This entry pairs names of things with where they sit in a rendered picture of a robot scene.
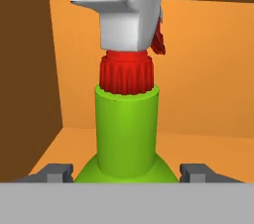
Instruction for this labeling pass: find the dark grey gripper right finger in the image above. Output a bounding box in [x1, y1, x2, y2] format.
[179, 164, 246, 183]

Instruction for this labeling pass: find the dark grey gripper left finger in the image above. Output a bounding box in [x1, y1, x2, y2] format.
[14, 163, 74, 183]

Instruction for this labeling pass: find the green spray bottle white nozzle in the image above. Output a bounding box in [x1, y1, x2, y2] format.
[69, 0, 180, 183]

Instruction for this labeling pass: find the orange wooden cabinet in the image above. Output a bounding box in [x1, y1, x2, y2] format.
[0, 0, 254, 183]

